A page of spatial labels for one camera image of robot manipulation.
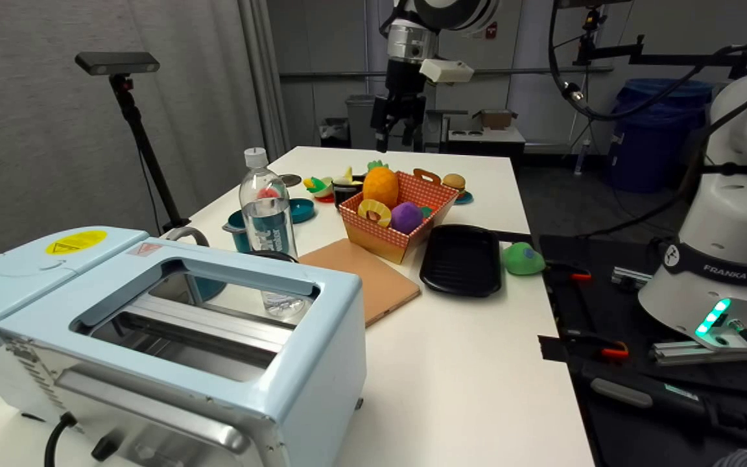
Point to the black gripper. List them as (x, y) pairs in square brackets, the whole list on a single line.
[(404, 82)]

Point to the yellow banana plush toy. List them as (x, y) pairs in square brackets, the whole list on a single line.
[(349, 178)]

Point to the grey toy pot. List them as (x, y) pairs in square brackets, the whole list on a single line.
[(342, 195)]

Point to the toy burger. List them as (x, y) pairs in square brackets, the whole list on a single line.
[(454, 183)]

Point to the purple plush toy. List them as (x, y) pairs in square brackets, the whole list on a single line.
[(407, 220)]

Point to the cardboard box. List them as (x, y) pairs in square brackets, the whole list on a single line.
[(496, 121)]

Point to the small teal toy plate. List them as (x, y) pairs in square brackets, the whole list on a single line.
[(465, 198)]

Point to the red green plush toy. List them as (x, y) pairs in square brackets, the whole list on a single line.
[(318, 185)]

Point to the grey toy pot lid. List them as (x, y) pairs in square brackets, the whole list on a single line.
[(290, 180)]

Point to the teal toy pot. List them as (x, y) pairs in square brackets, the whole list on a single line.
[(235, 233)]

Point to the grey waste bin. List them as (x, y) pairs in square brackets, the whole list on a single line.
[(359, 121)]

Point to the white shelf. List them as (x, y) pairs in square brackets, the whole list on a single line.
[(480, 139)]

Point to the teal bowl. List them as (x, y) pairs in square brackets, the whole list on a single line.
[(302, 211)]

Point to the black plastic tray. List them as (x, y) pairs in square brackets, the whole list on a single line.
[(461, 261)]

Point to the brown cutting board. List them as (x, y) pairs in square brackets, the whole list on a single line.
[(381, 282)]

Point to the clear plastic water bottle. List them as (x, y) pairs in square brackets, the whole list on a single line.
[(264, 216)]

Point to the blue plastic bin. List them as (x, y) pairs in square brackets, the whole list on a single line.
[(653, 139)]

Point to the light blue toaster oven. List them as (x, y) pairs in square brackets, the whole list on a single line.
[(321, 381)]

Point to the short silver bar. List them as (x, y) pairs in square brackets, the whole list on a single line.
[(630, 276)]

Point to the long black tool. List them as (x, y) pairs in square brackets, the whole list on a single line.
[(642, 392)]

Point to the grey curtain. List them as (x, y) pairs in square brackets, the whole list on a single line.
[(26, 130)]

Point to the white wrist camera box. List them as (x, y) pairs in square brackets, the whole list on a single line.
[(446, 71)]

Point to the red wall alarm switch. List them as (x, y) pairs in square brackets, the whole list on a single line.
[(494, 32)]

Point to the black articulated mount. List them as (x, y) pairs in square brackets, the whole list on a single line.
[(594, 26)]

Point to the black camera stand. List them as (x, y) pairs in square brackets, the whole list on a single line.
[(144, 143)]

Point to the black camera bar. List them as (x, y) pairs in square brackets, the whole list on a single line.
[(117, 64)]

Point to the aluminium rail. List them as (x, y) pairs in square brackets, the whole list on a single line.
[(692, 353)]

